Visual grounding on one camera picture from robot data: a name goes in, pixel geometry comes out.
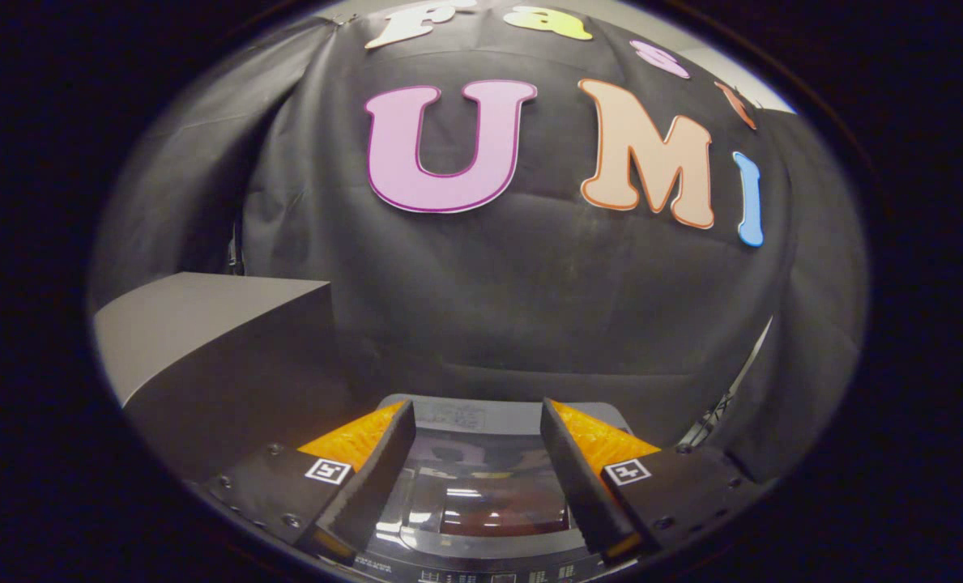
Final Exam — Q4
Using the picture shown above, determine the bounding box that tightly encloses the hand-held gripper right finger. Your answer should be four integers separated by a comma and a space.
540, 397, 761, 568

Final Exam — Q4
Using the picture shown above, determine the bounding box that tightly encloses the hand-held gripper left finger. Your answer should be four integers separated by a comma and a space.
194, 399, 417, 564

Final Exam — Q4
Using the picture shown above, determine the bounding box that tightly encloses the grey washing machine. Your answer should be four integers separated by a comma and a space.
352, 394, 636, 583

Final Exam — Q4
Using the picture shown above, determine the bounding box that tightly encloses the black light stand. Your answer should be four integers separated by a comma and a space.
680, 316, 773, 450

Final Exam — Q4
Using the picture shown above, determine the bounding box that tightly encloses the black backdrop cloth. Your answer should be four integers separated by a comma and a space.
88, 0, 869, 487

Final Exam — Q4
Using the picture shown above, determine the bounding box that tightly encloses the beige and dark cabinet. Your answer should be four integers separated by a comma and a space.
92, 271, 354, 487

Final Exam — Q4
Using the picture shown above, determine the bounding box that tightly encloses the dark metal pole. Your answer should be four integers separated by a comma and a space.
224, 219, 247, 278

